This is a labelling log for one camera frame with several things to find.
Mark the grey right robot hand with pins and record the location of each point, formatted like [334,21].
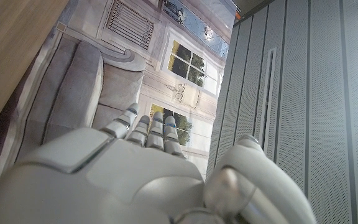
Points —
[104,180]

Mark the printed living room backdrop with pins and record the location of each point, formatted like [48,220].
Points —
[123,68]

